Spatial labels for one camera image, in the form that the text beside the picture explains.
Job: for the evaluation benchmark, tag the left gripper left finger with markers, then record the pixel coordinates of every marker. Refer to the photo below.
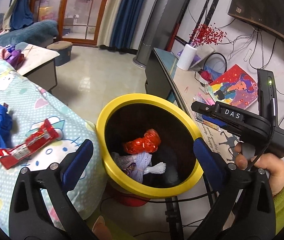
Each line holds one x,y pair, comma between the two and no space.
29,217

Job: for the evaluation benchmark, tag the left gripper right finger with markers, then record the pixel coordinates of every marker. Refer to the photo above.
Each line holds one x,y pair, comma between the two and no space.
244,208

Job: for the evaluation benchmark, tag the red snack wrapper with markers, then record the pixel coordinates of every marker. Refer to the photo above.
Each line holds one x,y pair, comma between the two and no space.
33,143

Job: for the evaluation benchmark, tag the white purple plastic wrapper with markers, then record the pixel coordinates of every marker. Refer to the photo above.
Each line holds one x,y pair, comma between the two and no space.
137,165

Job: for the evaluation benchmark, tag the orange red foil wrapper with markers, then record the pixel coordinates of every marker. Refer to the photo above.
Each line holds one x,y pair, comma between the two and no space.
148,143

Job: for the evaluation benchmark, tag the yellow rim trash bin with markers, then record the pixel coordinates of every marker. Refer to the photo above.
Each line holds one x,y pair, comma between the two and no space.
127,118

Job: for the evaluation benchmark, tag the right hand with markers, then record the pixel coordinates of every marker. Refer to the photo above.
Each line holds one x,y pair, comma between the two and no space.
267,161

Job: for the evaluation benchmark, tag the colourful painting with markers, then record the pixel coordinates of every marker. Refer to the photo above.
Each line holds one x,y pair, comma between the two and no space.
234,87

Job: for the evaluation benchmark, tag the white paper towel roll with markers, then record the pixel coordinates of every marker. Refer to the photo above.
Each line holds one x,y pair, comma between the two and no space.
186,57

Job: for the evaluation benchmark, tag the hello kitty blanket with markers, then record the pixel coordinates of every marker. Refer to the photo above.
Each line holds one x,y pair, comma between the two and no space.
29,105

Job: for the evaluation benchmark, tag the red berry branches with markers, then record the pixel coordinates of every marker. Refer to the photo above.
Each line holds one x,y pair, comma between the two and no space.
206,34

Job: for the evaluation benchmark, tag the dark tv cabinet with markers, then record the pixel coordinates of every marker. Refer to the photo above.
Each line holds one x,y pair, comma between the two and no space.
165,80

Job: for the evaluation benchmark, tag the white coffee table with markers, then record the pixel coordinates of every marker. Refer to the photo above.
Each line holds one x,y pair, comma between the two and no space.
38,65

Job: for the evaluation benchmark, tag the purple pink toys pile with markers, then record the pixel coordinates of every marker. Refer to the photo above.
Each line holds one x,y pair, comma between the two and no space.
11,55

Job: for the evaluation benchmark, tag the brown cushioned stool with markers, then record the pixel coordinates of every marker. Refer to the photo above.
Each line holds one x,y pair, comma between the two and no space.
64,49

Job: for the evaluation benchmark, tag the silver tower air conditioner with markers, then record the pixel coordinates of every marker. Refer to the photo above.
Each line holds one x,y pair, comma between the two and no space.
163,18

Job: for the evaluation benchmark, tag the blue sofa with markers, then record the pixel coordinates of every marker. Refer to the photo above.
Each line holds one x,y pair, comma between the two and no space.
40,34

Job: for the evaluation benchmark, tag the blue curtain right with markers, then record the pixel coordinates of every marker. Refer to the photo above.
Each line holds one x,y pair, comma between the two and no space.
125,23

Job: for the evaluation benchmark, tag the blue curtain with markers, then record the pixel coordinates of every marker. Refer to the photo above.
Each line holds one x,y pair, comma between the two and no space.
125,23
21,15

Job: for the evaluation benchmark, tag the blue curtain left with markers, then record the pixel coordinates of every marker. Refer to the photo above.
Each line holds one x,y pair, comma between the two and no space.
21,15

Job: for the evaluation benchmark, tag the wooden glass door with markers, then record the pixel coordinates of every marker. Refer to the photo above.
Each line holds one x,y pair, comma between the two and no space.
78,21

